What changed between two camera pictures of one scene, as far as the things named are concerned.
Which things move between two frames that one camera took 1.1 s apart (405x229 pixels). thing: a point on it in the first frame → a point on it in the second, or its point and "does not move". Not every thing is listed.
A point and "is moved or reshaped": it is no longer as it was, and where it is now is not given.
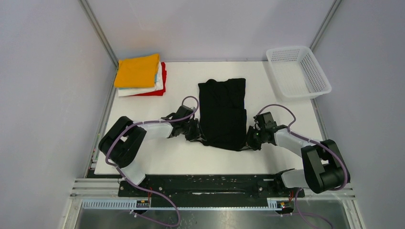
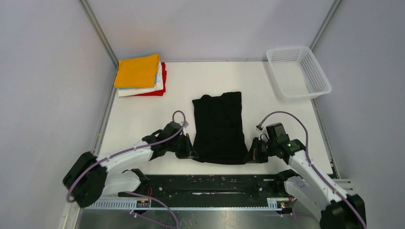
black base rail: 212,190 does not move
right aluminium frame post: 336,4 does not move
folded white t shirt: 158,86 does not move
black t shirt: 222,116 is moved or reshaped
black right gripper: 250,144 → 256,157
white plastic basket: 296,74 does not move
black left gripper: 196,136 → 186,153
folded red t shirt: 159,92 does not move
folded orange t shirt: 137,72 does not move
